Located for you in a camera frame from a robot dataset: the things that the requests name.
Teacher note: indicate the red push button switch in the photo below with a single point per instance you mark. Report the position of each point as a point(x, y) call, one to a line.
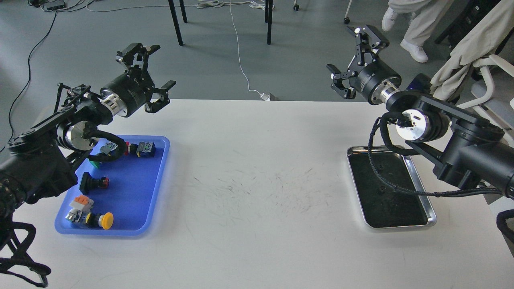
point(141, 149)

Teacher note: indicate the silver metal tray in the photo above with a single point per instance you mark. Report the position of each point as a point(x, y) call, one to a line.
point(390, 210)

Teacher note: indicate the person legs white shoes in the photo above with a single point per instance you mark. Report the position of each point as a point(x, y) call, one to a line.
point(428, 14)

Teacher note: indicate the black table leg right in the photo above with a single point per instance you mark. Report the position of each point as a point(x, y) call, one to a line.
point(268, 19)

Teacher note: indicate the blue plastic tray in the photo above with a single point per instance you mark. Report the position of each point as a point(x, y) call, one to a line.
point(131, 195)

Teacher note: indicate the orange white contact block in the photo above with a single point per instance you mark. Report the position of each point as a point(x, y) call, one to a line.
point(82, 203)

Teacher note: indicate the yellow push button switch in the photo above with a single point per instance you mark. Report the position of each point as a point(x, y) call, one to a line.
point(91, 220)

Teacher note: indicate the beige cloth on chair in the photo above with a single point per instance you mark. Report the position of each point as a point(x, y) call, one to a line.
point(482, 40)

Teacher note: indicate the black table leg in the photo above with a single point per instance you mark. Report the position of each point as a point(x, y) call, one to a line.
point(175, 19)
point(268, 19)

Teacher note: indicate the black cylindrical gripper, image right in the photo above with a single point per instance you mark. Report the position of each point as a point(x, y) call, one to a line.
point(374, 76)

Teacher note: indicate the black push button switch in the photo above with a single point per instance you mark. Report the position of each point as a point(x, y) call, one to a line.
point(88, 183)

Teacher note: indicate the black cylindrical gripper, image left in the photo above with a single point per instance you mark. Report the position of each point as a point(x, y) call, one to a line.
point(131, 90)

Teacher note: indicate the black table leg left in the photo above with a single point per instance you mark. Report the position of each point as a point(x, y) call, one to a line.
point(175, 19)

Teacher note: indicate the green push button switch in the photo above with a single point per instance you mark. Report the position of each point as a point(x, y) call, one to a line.
point(105, 150)

